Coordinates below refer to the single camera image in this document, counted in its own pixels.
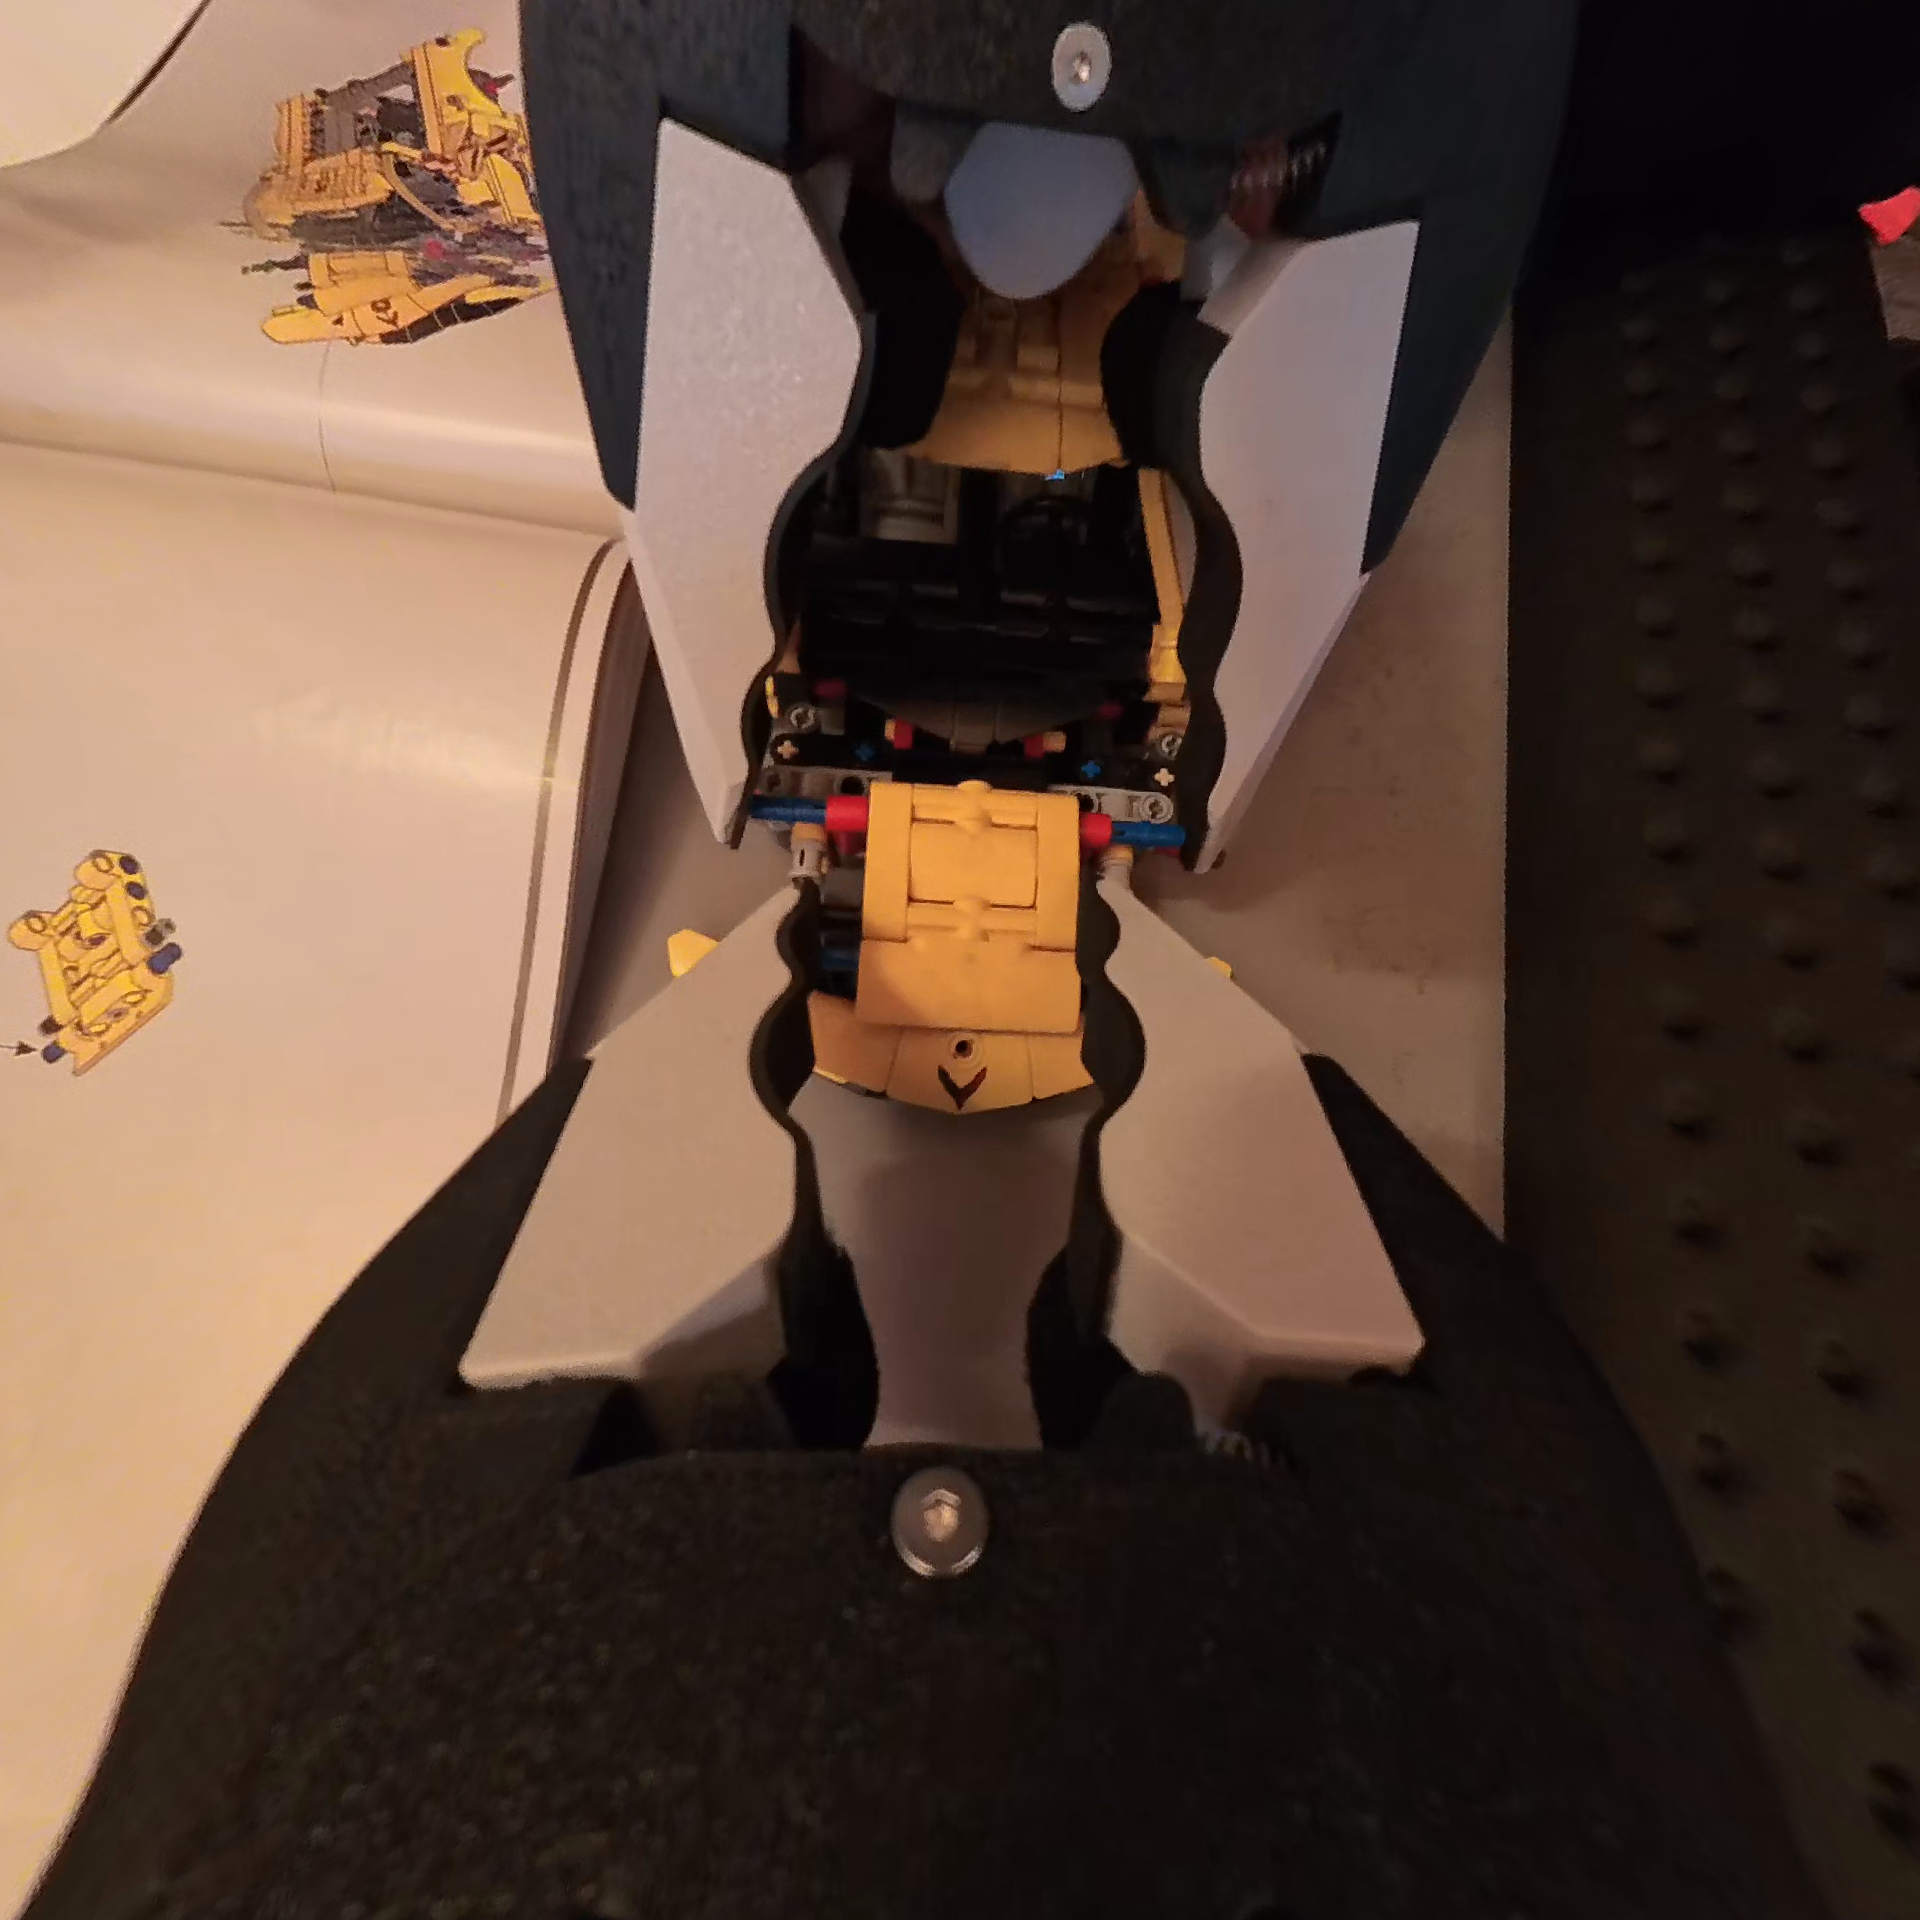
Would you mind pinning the yellow brick hood panel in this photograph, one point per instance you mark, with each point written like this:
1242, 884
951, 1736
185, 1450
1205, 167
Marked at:
967, 868

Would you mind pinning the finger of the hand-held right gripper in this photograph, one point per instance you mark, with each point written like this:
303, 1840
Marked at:
1305, 450
720, 422

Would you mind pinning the open instruction booklet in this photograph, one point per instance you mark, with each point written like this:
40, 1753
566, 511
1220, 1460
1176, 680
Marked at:
224, 750

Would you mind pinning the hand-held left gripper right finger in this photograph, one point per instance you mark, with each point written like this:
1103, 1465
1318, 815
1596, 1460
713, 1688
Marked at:
1260, 1200

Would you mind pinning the yellow brick model car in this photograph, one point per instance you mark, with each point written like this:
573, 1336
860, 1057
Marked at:
1020, 404

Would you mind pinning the black dotted rubber mat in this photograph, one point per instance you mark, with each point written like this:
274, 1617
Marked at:
1724, 902

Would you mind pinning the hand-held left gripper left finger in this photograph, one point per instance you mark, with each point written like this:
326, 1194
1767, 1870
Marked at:
629, 1200

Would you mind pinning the small red piece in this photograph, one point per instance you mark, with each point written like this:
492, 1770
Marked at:
1893, 216

